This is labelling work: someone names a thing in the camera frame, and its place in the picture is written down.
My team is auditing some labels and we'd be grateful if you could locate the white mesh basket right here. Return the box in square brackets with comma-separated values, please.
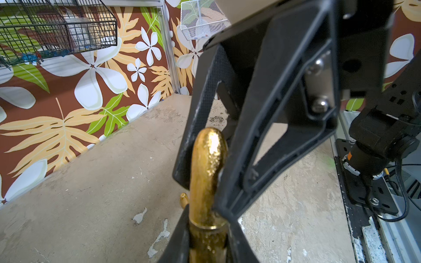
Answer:
[180, 0, 231, 40]

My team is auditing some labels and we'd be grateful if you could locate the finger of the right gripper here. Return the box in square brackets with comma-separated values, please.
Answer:
[173, 44, 242, 190]
[215, 3, 340, 222]

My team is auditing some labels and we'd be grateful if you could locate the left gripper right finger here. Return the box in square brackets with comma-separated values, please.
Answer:
[227, 221, 259, 263]

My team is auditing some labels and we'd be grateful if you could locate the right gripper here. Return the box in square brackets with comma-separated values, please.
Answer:
[203, 0, 395, 126]

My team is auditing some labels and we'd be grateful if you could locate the black wire basket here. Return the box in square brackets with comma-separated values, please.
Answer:
[1, 1, 117, 69]

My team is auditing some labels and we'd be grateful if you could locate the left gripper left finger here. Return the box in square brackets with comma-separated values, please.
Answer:
[158, 205, 190, 263]

